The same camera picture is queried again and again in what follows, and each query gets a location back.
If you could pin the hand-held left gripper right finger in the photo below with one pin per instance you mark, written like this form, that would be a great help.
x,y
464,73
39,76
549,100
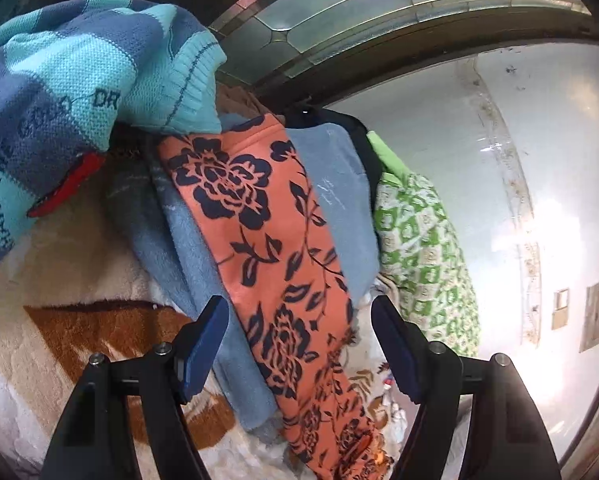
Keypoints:
x,y
397,355

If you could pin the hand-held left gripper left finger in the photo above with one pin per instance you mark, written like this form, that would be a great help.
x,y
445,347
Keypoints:
x,y
207,350

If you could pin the orange floral print pants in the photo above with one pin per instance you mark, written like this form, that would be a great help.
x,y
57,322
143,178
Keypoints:
x,y
259,240

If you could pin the green white patterned pillow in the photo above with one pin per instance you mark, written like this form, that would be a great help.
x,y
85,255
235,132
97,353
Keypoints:
x,y
419,240

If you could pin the leaf print fleece blanket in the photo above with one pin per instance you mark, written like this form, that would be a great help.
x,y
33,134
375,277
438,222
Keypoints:
x,y
79,320

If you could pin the dark cloth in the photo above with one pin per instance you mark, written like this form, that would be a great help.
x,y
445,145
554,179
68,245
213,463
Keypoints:
x,y
362,150

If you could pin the brown cloth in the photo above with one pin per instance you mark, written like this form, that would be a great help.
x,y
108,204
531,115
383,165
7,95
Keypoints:
x,y
239,102

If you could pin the teal blue striped knit sweater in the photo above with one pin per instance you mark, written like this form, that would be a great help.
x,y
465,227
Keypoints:
x,y
54,85

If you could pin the wooden wardrobe with glass door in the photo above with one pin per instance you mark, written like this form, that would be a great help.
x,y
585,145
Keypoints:
x,y
329,10

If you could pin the beige wall switch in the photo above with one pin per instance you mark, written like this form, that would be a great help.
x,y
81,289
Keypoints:
x,y
559,320
562,298

